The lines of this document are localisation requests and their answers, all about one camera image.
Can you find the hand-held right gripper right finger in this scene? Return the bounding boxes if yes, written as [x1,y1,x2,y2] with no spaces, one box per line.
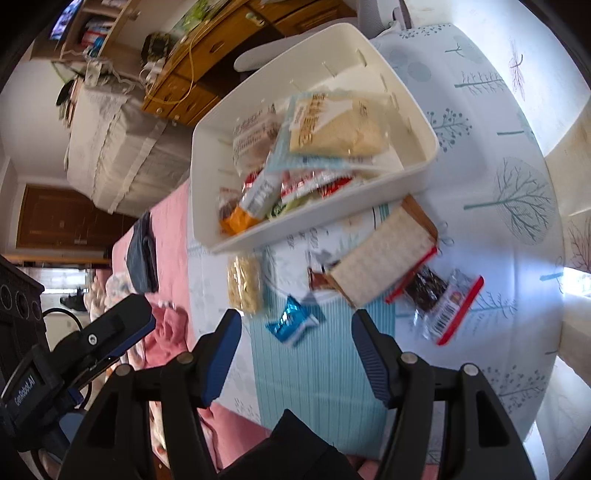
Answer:
[351,308,539,480]

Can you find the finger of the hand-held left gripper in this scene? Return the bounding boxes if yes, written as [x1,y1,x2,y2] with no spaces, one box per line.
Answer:
[69,293,155,385]

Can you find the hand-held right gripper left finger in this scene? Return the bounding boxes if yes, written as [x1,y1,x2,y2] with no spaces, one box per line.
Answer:
[58,309,243,480]

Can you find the blue foil snack packet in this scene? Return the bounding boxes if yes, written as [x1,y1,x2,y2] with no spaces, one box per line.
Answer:
[264,295,326,348]

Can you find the orange white bar packet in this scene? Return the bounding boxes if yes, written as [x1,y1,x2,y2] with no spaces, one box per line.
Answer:
[219,173,282,236]

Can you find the red white snack packet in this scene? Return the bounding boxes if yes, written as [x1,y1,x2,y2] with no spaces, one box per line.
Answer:
[279,170,333,201]

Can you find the light blue snack packet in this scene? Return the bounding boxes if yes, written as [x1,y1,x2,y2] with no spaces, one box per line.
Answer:
[265,90,398,175]

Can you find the white plastic bin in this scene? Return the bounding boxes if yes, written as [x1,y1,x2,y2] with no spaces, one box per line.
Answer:
[190,22,439,254]

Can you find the white floral cloth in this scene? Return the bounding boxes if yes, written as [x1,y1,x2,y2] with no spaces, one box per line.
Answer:
[92,272,139,315]

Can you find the black shoe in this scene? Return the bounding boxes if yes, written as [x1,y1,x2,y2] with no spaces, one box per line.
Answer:
[60,286,88,312]

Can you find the blue jeans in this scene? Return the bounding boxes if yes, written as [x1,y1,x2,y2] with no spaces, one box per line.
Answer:
[126,211,160,294]

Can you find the pink blanket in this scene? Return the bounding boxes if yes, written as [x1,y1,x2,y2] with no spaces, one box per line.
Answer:
[111,178,416,480]

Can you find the clear small biscuit packet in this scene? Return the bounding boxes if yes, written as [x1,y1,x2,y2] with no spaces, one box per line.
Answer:
[226,254,265,315]

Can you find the clear red-edged snack packet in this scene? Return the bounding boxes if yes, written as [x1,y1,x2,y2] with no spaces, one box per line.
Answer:
[385,247,485,347]

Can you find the brown chocolate bar packet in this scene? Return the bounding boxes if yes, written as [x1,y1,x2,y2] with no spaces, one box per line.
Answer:
[307,251,345,291]

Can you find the beige cracker packet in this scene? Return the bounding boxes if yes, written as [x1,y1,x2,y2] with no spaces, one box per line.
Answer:
[325,194,439,308]

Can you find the black cloth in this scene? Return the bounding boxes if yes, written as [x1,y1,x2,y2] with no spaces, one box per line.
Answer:
[217,408,384,480]

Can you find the brown wooden door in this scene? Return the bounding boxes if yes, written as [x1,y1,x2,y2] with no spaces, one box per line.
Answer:
[16,185,139,252]

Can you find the dark brown snack packet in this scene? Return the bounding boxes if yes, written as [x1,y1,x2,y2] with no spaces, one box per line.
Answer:
[218,187,243,222]

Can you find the white lace furniture cover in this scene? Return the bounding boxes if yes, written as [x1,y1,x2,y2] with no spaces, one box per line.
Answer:
[62,85,195,215]

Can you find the clear brown cake packet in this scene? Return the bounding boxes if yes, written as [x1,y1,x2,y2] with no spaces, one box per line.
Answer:
[231,104,282,178]

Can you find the printed tablecloth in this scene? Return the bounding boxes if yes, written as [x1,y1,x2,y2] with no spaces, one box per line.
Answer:
[187,23,566,455]

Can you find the white power strip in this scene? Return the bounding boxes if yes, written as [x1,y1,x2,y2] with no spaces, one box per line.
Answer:
[83,58,105,86]

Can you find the black patterned bag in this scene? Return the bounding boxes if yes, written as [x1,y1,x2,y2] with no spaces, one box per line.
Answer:
[141,32,171,63]

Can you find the row of books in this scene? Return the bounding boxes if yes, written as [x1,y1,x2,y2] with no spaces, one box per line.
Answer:
[81,18,112,54]

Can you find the wooden desk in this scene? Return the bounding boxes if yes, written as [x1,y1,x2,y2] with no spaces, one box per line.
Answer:
[141,0,356,127]

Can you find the wooden bookshelf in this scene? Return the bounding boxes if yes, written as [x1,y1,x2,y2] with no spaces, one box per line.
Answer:
[51,0,144,63]

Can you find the grey office chair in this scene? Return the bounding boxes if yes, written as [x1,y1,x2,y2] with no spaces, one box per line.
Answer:
[233,0,416,72]

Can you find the small monitor screen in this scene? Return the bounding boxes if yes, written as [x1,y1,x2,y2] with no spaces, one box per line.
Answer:
[48,0,84,41]

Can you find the green printed paper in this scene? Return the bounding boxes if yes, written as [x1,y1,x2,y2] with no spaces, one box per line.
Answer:
[171,0,232,38]

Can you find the black cable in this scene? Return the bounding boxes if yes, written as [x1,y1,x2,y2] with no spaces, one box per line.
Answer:
[41,307,83,334]

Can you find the yellow cable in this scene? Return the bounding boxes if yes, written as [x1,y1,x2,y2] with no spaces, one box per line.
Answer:
[148,28,197,104]

